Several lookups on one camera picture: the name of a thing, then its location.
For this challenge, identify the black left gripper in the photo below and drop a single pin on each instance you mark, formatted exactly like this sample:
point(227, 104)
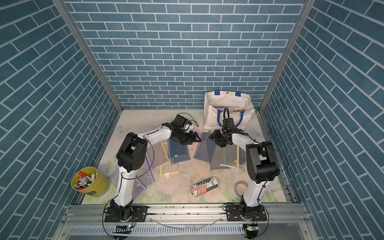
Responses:
point(190, 139)

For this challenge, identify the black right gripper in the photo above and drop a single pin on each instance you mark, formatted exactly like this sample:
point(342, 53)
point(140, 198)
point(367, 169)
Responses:
point(215, 135)

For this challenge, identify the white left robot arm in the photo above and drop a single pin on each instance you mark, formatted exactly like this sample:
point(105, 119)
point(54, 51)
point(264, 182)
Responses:
point(132, 154)

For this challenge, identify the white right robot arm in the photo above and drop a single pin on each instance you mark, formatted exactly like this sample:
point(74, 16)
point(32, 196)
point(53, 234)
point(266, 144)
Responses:
point(261, 160)

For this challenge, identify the yellow trimmed mesh pouch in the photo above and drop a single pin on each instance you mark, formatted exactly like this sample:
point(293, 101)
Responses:
point(225, 158)

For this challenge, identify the blue mesh pouch centre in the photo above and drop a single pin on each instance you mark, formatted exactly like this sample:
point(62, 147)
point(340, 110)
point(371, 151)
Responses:
point(177, 152)

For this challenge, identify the white canvas tote bag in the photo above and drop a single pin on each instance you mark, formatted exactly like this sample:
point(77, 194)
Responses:
point(222, 104)

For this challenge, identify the purple mesh pouch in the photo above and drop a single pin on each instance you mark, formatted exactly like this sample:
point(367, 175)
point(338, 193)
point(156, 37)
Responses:
point(144, 177)
point(114, 177)
point(157, 155)

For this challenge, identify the cream yellow pouch bottom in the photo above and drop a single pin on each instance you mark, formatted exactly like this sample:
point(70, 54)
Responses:
point(168, 169)

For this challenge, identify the purple mesh pouch lower left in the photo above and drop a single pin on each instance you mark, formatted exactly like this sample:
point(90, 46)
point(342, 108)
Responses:
point(144, 177)

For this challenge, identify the purple mesh pouch bottom left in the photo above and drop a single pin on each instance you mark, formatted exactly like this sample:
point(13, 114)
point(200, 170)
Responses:
point(114, 177)

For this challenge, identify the brown tape roll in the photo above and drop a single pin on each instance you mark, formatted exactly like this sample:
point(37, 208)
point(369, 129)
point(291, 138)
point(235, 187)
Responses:
point(241, 188)

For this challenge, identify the crushed striped drink can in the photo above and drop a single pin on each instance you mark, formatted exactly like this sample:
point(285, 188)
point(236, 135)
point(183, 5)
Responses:
point(204, 186)

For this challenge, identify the yellow bowl with items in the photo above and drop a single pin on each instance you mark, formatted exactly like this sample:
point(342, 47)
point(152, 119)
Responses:
point(90, 181)

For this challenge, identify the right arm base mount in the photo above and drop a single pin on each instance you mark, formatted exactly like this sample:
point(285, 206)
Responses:
point(241, 212)

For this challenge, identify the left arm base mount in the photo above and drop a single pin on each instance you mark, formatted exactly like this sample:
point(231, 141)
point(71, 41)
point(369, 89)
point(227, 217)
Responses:
point(117, 214)

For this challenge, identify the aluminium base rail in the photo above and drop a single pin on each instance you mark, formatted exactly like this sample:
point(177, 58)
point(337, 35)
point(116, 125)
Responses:
point(277, 221)

